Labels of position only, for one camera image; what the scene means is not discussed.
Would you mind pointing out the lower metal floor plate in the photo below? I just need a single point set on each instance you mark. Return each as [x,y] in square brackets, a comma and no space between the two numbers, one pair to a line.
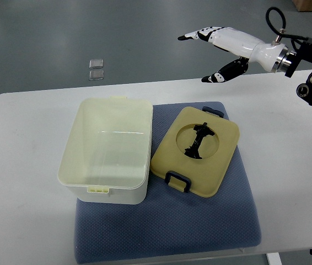
[96,74]

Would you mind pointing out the yellow box lid black handle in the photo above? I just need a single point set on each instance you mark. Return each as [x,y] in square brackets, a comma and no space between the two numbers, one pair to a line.
[196,151]

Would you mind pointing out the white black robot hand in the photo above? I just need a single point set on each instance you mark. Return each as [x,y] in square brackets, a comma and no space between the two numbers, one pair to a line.
[272,57]

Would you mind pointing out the metal floor plate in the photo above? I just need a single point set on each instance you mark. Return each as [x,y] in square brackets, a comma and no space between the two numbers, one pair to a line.
[96,74]
[96,63]

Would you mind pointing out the blue grey cushion mat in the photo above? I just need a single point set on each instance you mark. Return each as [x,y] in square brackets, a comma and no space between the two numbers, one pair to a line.
[169,222]

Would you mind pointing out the upper metal floor plate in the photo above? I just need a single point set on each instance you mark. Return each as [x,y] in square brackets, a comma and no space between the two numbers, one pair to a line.
[96,63]

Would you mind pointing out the white storage box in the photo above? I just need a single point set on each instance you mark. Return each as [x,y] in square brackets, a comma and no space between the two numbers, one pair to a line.
[107,154]

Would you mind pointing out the white table leg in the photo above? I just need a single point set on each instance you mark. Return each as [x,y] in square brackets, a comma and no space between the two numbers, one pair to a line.
[273,258]

